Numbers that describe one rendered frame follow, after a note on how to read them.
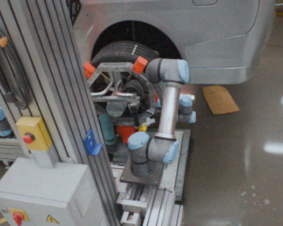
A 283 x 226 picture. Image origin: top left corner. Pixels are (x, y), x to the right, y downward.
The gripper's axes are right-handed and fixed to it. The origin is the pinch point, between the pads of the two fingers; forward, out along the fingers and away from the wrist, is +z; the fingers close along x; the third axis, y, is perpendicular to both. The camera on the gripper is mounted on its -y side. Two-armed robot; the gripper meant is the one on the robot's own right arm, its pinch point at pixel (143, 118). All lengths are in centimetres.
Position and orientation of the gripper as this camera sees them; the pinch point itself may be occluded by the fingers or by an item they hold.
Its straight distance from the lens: 204.6
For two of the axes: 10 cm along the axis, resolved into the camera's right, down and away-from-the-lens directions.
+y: -1.4, -7.8, -6.1
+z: -9.7, -0.2, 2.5
